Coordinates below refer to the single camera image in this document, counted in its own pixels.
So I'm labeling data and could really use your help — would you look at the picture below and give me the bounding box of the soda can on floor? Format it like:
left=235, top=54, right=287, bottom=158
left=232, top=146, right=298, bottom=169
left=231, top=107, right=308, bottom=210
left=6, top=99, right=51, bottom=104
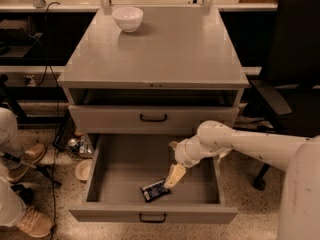
left=68, top=138, right=79, bottom=152

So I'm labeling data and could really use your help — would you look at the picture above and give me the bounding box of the closed grey upper drawer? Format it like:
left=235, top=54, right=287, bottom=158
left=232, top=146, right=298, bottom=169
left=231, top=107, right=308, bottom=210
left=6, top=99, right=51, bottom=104
left=69, top=105, right=239, bottom=135

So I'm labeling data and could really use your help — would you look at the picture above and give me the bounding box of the white ceramic bowl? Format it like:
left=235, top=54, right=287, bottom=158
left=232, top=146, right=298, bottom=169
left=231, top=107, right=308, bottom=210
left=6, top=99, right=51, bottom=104
left=112, top=7, right=144, bottom=32

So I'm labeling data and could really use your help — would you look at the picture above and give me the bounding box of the black cable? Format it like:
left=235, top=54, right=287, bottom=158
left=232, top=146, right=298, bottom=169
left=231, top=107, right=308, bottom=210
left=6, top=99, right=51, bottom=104
left=27, top=1, right=62, bottom=240

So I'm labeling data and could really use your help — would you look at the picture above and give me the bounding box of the black office chair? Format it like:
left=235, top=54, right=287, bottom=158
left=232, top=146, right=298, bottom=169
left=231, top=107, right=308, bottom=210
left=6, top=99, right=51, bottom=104
left=229, top=0, right=320, bottom=192

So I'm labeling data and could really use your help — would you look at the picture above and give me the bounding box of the tan sneaker near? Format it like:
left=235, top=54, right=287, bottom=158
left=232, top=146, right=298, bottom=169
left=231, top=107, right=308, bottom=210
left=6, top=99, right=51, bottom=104
left=16, top=206, right=54, bottom=238

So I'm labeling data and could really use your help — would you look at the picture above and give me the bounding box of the tan sneaker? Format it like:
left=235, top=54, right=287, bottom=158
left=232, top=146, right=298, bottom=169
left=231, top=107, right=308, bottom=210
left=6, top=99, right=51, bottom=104
left=7, top=143, right=47, bottom=183
left=16, top=206, right=54, bottom=238

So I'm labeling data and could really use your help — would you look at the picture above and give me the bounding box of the black drawer handle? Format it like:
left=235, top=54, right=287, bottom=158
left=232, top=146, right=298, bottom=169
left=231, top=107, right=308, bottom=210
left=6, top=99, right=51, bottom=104
left=139, top=213, right=167, bottom=224
left=139, top=113, right=168, bottom=123

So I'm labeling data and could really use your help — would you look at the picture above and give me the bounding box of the open grey bottom drawer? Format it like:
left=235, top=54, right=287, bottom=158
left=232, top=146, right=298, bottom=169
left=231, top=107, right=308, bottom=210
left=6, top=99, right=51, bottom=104
left=69, top=134, right=238, bottom=224

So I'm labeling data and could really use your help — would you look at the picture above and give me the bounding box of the grey drawer cabinet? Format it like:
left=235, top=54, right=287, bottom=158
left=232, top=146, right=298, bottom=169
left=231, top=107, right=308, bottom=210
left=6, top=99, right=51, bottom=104
left=59, top=6, right=248, bottom=148

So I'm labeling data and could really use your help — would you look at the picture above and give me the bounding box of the black drawer handle lower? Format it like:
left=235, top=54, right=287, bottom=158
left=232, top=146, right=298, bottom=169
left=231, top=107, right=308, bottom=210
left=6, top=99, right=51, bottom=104
left=139, top=213, right=167, bottom=224

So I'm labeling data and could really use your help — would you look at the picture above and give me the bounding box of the black tripod leg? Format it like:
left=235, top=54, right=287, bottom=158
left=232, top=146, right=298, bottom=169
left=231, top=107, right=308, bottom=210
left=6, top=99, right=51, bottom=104
left=2, top=153, right=62, bottom=187

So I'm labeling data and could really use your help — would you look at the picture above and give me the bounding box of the wall power outlet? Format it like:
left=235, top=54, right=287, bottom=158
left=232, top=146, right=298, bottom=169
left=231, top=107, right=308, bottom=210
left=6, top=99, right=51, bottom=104
left=24, top=75, right=36, bottom=87

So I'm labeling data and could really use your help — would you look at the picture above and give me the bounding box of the black drawer handle upper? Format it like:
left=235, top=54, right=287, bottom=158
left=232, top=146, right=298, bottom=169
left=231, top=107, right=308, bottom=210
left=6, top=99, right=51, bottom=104
left=139, top=113, right=168, bottom=123

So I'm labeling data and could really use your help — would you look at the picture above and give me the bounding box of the dark blue rxbar wrapper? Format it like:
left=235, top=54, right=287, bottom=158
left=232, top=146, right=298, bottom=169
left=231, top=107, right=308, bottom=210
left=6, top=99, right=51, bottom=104
left=141, top=179, right=171, bottom=203

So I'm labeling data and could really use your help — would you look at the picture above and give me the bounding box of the tan sneaker far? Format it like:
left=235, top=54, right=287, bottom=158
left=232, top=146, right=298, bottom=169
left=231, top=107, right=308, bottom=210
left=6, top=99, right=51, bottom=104
left=7, top=143, right=47, bottom=183

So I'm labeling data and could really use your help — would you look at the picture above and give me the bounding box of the small plate on floor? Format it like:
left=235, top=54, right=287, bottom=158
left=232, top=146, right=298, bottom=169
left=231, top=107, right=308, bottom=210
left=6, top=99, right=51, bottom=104
left=75, top=159, right=92, bottom=182

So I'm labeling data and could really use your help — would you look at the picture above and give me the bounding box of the white trouser leg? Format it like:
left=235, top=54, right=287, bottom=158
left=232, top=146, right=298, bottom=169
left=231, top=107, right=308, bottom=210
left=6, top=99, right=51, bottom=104
left=0, top=107, right=28, bottom=228

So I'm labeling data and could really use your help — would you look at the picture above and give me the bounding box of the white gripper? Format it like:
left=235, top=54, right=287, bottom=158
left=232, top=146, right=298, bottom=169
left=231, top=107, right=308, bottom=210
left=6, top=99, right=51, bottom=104
left=164, top=137, right=201, bottom=189

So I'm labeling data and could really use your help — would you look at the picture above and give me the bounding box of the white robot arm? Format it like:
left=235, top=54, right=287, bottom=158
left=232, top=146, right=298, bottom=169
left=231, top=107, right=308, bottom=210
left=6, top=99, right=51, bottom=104
left=165, top=121, right=320, bottom=240

